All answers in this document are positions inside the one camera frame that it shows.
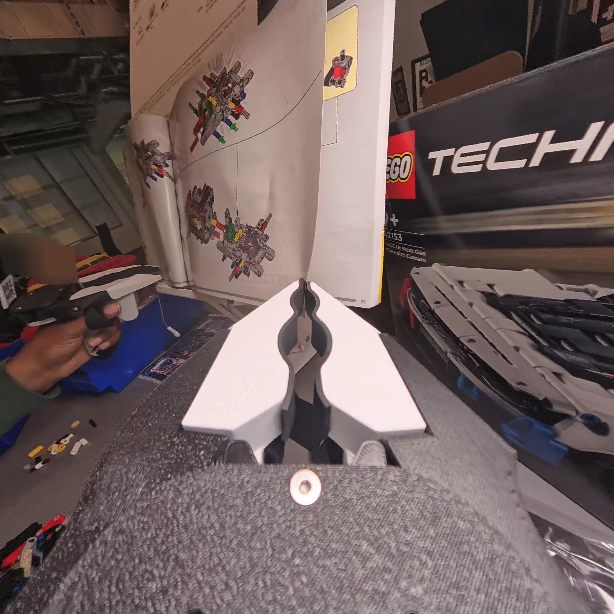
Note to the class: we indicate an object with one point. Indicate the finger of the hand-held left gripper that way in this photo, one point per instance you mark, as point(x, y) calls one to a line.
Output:
point(132, 285)
point(115, 271)

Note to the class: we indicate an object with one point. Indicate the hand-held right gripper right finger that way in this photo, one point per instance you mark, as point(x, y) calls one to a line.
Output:
point(369, 383)

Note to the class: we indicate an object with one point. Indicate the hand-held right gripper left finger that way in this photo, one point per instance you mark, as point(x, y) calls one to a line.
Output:
point(240, 383)

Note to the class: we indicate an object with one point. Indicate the lego instruction booklet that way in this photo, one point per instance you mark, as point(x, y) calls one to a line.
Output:
point(278, 144)

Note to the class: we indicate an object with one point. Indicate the person's left forearm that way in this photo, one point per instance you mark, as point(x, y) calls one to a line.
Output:
point(19, 407)

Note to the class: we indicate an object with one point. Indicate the red and yellow lego panels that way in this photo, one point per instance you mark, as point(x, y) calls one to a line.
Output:
point(112, 261)

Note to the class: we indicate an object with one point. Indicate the lego sticker sheet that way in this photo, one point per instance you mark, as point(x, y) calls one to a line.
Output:
point(187, 352)

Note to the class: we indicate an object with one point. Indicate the scattered pale lego bits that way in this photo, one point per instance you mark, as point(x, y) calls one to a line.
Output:
point(60, 448)

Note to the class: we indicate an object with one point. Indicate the black lego set box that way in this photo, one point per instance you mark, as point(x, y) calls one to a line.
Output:
point(503, 216)

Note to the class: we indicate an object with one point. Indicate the person's left hand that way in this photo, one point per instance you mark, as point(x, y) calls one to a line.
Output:
point(57, 350)

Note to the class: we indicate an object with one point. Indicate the blue plastic bin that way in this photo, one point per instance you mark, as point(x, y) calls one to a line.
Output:
point(144, 350)

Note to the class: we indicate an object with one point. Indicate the heap of black red parts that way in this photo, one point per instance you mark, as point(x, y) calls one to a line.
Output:
point(24, 551)

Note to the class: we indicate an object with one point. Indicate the clear plastic bag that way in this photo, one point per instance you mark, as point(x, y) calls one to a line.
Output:
point(585, 566)

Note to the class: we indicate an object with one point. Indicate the printed marker card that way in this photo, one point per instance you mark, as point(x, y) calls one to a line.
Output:
point(423, 81)
point(399, 91)

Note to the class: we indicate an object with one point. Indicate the brown cardboard box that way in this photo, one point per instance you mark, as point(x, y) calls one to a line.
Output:
point(475, 79)

